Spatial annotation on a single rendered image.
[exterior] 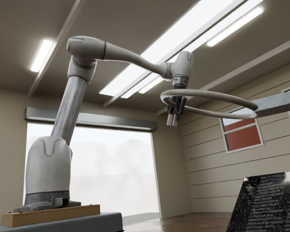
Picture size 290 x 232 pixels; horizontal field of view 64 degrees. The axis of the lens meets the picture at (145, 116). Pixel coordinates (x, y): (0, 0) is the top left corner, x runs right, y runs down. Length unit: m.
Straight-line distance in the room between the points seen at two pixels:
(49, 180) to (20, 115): 6.42
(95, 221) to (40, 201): 0.21
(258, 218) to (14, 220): 0.77
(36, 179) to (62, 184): 0.09
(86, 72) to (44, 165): 0.59
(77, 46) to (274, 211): 1.06
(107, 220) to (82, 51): 0.78
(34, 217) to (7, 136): 6.29
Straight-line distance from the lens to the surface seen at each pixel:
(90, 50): 1.21
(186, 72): 1.36
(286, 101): 1.07
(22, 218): 0.83
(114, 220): 0.86
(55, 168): 0.92
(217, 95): 0.96
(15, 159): 6.97
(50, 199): 0.91
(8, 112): 7.28
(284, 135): 7.76
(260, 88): 8.26
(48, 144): 0.95
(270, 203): 0.95
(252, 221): 0.93
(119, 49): 1.25
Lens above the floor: 0.85
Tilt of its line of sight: 19 degrees up
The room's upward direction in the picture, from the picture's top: 6 degrees counter-clockwise
